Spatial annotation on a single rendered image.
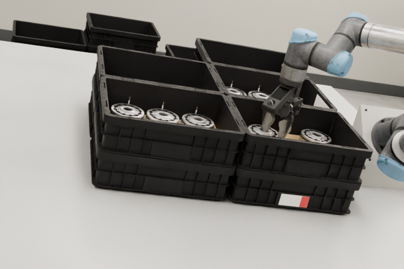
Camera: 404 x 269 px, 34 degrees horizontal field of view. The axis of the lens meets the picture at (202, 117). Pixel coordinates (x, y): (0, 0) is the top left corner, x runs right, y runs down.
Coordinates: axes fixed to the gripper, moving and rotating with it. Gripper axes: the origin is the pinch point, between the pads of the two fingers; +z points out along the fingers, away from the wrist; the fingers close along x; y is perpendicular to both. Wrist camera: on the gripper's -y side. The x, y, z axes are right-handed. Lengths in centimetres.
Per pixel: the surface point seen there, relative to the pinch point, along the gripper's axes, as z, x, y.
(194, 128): -7.6, 8.2, -33.4
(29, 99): 15, 81, -25
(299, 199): 10.9, -17.2, -7.1
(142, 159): 3.7, 16.9, -42.3
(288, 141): -7.6, -11.3, -13.8
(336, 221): 15.1, -28.3, -0.8
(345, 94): 84, 95, 342
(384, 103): 85, 66, 360
